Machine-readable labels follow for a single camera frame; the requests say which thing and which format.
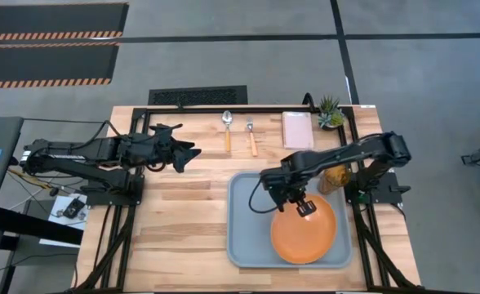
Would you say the black mat with striped edge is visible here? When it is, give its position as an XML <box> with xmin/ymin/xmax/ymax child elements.
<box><xmin>0</xmin><ymin>2</ymin><xmax>130</xmax><ymax>42</ymax></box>
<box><xmin>0</xmin><ymin>42</ymin><xmax>120</xmax><ymax>90</ymax></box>

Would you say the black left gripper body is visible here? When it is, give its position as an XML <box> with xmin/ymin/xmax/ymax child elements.
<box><xmin>141</xmin><ymin>123</ymin><xmax>183</xmax><ymax>167</ymax></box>

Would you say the small black handheld device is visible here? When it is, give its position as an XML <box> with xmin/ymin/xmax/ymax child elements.
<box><xmin>63</xmin><ymin>197</ymin><xmax>86</xmax><ymax>219</ymax></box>

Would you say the grey side table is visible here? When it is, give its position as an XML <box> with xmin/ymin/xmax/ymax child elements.
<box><xmin>0</xmin><ymin>116</ymin><xmax>24</xmax><ymax>238</ymax></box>

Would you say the black aluminium rig frame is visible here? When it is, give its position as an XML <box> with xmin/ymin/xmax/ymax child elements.
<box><xmin>66</xmin><ymin>105</ymin><xmax>424</xmax><ymax>294</ymax></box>

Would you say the grey plastic tray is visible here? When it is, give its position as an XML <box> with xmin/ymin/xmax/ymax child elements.
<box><xmin>226</xmin><ymin>171</ymin><xmax>353</xmax><ymax>270</ymax></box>

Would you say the fork with orange handle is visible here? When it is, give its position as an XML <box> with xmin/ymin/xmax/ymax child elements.
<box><xmin>246</xmin><ymin>116</ymin><xmax>260</xmax><ymax>158</ymax></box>

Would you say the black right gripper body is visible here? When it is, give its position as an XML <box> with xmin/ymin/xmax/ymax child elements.
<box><xmin>260</xmin><ymin>161</ymin><xmax>309</xmax><ymax>212</ymax></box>

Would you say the pink notebook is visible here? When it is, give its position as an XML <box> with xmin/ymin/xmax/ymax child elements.
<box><xmin>281</xmin><ymin>111</ymin><xmax>315</xmax><ymax>150</ymax></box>

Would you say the white sheet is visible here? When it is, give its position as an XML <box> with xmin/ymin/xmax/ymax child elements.
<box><xmin>47</xmin><ymin>194</ymin><xmax>89</xmax><ymax>226</ymax></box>

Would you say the orange plastic plate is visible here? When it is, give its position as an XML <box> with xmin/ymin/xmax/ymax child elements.
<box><xmin>270</xmin><ymin>193</ymin><xmax>339</xmax><ymax>265</ymax></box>

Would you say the orange translucent plastic cup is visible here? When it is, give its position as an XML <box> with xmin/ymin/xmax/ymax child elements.
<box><xmin>317</xmin><ymin>164</ymin><xmax>352</xmax><ymax>195</ymax></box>

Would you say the spoon with orange handle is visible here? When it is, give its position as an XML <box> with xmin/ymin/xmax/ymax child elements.
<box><xmin>221</xmin><ymin>109</ymin><xmax>234</xmax><ymax>153</ymax></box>

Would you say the black perforated floor mat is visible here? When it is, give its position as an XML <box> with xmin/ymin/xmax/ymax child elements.
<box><xmin>148</xmin><ymin>85</ymin><xmax>249</xmax><ymax>106</ymax></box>

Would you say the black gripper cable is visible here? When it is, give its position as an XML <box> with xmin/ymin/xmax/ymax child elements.
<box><xmin>247</xmin><ymin>178</ymin><xmax>282</xmax><ymax>215</ymax></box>

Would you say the small potted succulent plant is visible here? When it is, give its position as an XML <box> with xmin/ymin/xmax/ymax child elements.
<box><xmin>317</xmin><ymin>96</ymin><xmax>347</xmax><ymax>131</ymax></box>

